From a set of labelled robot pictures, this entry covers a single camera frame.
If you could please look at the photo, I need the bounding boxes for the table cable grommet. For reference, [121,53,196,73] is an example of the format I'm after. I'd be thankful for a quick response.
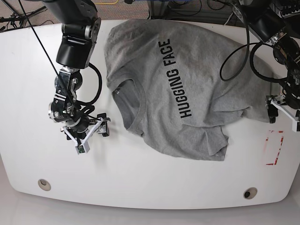
[243,187,257,200]
[37,179,51,191]

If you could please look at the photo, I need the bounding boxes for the left table cable grommet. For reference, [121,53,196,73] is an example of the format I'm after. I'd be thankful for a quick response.
[37,179,51,191]

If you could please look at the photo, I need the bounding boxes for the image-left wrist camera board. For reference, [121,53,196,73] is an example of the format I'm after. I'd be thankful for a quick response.
[75,143,90,155]

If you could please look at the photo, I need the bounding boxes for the grey metal frame leg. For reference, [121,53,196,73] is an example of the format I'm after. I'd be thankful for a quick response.
[147,0,169,19]

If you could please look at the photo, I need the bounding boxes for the white power strip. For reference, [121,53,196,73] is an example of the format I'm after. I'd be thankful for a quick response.
[279,4,300,18]

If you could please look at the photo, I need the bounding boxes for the right table cable grommet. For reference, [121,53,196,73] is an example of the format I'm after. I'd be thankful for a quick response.
[243,187,257,200]

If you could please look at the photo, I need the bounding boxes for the red tape rectangle marking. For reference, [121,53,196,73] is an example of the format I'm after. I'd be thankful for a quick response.
[263,130,284,165]

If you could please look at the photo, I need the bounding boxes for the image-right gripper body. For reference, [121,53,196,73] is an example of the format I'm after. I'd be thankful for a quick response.
[265,95,300,132]

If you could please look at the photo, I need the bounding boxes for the grey printed T-shirt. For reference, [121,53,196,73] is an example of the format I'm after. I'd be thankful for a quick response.
[104,20,271,161]

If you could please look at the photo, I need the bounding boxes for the black tripod legs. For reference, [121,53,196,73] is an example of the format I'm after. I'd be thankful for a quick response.
[0,0,47,32]

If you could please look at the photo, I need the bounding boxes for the yellow cable on floor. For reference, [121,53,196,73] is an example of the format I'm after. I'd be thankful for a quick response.
[96,0,119,6]

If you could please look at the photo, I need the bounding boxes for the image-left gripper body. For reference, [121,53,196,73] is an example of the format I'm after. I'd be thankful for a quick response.
[61,117,103,147]

